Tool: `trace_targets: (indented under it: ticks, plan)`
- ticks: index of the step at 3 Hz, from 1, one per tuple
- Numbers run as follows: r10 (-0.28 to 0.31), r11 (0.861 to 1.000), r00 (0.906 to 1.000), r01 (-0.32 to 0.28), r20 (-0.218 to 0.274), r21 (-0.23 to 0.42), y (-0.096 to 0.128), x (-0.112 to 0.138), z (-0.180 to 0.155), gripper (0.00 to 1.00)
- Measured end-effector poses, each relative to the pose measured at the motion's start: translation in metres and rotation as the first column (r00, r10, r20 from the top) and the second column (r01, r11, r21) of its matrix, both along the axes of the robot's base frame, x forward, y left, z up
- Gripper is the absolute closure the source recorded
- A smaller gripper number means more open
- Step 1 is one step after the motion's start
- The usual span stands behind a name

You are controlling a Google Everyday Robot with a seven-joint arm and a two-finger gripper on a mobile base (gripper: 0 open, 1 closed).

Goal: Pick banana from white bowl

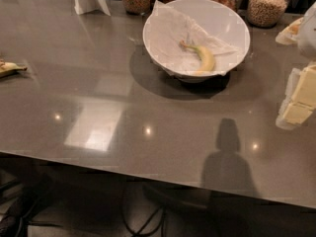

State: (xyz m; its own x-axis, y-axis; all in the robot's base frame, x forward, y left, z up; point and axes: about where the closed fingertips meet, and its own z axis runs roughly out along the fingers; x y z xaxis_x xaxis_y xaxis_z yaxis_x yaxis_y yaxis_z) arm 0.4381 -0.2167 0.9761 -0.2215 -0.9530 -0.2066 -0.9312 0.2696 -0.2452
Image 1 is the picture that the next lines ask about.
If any white bowl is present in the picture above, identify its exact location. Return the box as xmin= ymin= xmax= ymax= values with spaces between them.
xmin=142 ymin=0 xmax=252 ymax=84

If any black cable under table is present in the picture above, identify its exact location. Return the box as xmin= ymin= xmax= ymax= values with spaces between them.
xmin=119 ymin=181 xmax=167 ymax=237

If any round glass cereal jar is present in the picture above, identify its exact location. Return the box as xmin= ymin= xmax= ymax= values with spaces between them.
xmin=247 ymin=0 xmax=289 ymax=28

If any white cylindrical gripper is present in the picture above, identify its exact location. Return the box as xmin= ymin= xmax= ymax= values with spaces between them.
xmin=276 ymin=65 xmax=316 ymax=130

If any yellow banana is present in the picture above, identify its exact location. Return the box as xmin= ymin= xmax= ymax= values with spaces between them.
xmin=180 ymin=40 xmax=215 ymax=75

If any banana at left edge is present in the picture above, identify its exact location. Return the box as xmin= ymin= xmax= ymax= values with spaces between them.
xmin=0 ymin=60 xmax=27 ymax=78

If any white paper towel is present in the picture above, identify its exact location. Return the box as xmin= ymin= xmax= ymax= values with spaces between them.
xmin=144 ymin=0 xmax=242 ymax=77

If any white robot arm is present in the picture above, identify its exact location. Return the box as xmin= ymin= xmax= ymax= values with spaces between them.
xmin=276 ymin=2 xmax=316 ymax=130

